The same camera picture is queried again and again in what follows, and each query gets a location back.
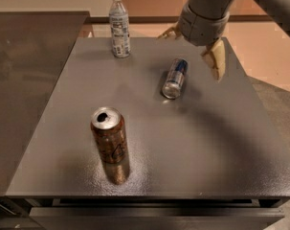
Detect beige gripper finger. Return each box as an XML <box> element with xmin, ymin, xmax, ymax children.
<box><xmin>201</xmin><ymin>39</ymin><xmax>226</xmax><ymax>81</ymax></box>
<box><xmin>157</xmin><ymin>22</ymin><xmax>182</xmax><ymax>39</ymax></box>

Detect blue silver redbull can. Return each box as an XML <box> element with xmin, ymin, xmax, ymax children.
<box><xmin>162</xmin><ymin>58</ymin><xmax>189</xmax><ymax>100</ymax></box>

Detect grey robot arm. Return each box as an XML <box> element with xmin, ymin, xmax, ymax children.
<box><xmin>160</xmin><ymin>0</ymin><xmax>290</xmax><ymax>81</ymax></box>

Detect brown opened soda can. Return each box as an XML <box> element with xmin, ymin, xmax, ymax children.
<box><xmin>90</xmin><ymin>106</ymin><xmax>127</xmax><ymax>164</ymax></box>

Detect clear plastic water bottle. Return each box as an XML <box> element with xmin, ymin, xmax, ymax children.
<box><xmin>109</xmin><ymin>0</ymin><xmax>130</xmax><ymax>58</ymax></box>

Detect dark side table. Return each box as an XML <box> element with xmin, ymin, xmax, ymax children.
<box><xmin>0</xmin><ymin>11</ymin><xmax>89</xmax><ymax>196</ymax></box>

